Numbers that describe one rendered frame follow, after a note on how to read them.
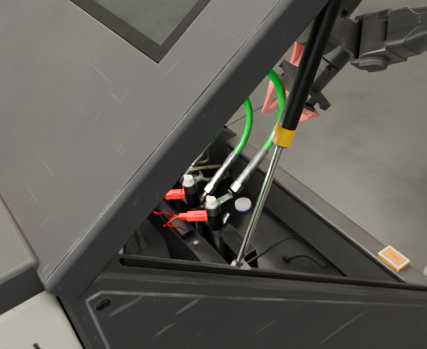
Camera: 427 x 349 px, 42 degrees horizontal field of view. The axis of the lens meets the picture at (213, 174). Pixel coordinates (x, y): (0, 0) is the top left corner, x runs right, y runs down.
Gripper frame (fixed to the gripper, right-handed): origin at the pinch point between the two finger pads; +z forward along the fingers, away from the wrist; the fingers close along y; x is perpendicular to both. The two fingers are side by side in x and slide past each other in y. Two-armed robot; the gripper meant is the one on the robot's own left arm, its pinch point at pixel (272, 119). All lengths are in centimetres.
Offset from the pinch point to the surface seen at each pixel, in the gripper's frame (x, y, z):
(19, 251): -56, 36, 0
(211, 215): -4.0, 7.8, 18.7
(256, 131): 144, -120, 71
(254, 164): -0.1, 4.0, 7.8
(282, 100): -1.8, 0.1, -4.3
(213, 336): -31, 40, 6
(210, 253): 1.7, 9.5, 26.9
